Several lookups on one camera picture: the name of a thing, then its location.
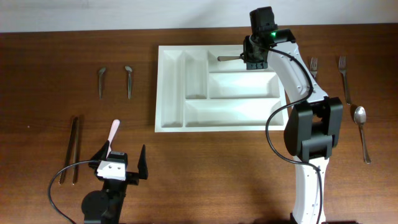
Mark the dark chopstick right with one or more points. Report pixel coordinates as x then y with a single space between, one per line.
76 151

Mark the dark chopstick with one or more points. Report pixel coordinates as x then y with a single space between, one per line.
76 151
71 142

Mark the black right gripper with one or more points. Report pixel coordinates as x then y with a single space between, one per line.
250 63

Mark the small bent spoon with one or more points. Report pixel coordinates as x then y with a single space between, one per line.
100 81
129 81

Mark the small bent spoon left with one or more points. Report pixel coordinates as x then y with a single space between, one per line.
100 81

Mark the pink handled utensil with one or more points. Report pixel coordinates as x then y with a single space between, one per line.
114 127

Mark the small bent spoon right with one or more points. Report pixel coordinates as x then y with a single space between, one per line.
129 81

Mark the dark chopstick left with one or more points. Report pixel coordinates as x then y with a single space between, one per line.
71 142

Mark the silver tablespoon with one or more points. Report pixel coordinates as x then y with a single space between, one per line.
229 58
360 120

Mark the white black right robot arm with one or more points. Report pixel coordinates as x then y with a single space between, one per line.
313 126

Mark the white plastic cutlery tray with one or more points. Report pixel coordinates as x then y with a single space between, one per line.
198 93

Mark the silver fork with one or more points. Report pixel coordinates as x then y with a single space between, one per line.
314 67
342 70

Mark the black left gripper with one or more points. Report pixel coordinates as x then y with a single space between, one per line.
133 177

